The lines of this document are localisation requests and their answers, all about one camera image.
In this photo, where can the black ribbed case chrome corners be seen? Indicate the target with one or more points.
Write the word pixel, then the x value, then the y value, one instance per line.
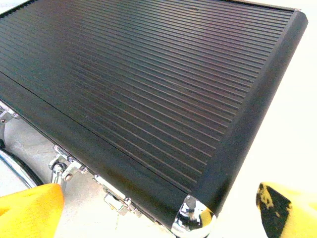
pixel 148 86

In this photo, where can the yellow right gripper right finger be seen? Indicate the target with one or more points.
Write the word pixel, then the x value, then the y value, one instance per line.
pixel 297 215

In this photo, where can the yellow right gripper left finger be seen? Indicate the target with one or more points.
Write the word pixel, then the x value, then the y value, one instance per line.
pixel 27 213

